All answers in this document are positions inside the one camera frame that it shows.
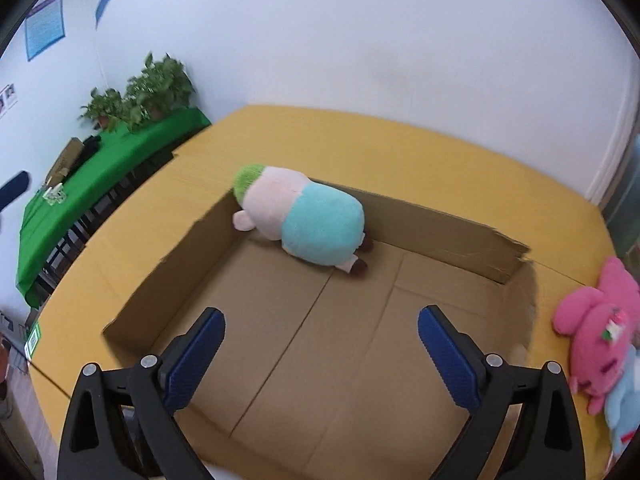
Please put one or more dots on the black bag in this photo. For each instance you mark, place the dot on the black bag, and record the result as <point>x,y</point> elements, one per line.
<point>91,146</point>

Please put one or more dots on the dark blue wall sticker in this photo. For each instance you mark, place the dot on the dark blue wall sticker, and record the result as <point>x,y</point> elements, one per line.
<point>12,190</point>

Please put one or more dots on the small potted plant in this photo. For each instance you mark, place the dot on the small potted plant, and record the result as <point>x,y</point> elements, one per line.
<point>102,105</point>

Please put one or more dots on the yellow desktop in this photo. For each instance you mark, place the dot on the yellow desktop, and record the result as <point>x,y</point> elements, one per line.
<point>425,160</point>

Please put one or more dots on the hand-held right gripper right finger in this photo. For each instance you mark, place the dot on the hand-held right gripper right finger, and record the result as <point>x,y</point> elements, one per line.
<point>450,360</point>

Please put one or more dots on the glass door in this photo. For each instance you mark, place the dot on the glass door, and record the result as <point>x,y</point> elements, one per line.
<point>625,200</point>

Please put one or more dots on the blue framed wall poster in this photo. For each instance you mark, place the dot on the blue framed wall poster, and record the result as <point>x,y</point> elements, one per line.
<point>46,27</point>

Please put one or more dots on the small wall notice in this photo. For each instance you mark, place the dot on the small wall notice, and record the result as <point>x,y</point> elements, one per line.
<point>7,100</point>

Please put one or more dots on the cardboard box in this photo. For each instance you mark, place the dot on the cardboard box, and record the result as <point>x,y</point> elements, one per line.
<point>325,360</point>

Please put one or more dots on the green tablecloth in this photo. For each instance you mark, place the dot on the green tablecloth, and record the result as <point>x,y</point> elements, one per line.
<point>115,155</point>

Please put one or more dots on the clear glass items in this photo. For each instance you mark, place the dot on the clear glass items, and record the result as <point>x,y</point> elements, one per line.
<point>54,194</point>

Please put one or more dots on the pink teal green plush toy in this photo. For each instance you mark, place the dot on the pink teal green plush toy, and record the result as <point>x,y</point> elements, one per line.
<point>320,220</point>

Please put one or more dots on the small brown cardboard carton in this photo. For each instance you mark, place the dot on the small brown cardboard carton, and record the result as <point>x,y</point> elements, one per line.
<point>65,160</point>

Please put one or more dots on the light blue plush toy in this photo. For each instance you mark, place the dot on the light blue plush toy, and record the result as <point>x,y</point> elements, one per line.
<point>625,410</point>

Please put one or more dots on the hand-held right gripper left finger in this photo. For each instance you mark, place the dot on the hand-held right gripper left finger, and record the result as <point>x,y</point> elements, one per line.
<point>195,360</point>

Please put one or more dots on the large potted plant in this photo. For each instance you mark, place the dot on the large potted plant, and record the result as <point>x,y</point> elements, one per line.
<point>160,85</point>

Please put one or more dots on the green and white carton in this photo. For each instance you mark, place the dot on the green and white carton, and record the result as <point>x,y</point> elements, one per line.
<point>33,341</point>

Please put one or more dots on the row of dark chairs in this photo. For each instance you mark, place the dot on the row of dark chairs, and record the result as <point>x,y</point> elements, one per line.
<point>75,240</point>

